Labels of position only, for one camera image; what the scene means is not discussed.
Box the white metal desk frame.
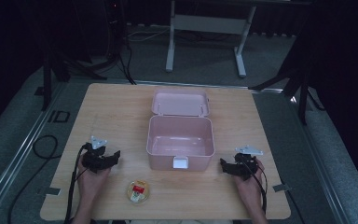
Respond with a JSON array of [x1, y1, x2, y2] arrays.
[[165, 0, 258, 78]]

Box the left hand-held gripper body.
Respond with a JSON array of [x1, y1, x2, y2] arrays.
[[81, 135, 114, 174]]

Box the black floor cable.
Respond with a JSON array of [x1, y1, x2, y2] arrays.
[[7, 134, 62, 224]]

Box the person's right hand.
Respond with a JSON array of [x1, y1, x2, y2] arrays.
[[232, 159, 266, 203]]

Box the black metal stand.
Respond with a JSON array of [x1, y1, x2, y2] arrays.
[[40, 46, 108, 112], [249, 36, 326, 126]]

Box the person's left hand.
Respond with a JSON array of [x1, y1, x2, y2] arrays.
[[76, 154, 112, 202]]

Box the left hand-held gripper black cable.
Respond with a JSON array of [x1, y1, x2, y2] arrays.
[[63, 143, 91, 224]]

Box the grey tape strip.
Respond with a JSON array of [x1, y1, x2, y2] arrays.
[[272, 183, 292, 193], [45, 186, 62, 197]]

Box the metal floor rail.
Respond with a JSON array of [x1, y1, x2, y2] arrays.
[[0, 81, 68, 216]]

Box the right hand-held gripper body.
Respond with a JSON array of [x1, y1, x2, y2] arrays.
[[234, 145, 265, 182]]

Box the hand-held gripper black cable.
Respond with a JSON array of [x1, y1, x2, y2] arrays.
[[243, 154, 269, 216], [63, 143, 91, 224]]

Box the pink plastic storage box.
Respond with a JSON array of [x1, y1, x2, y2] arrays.
[[145, 88, 216, 172]]

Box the right hand-held gripper black cable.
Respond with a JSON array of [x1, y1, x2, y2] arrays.
[[243, 154, 269, 216]]

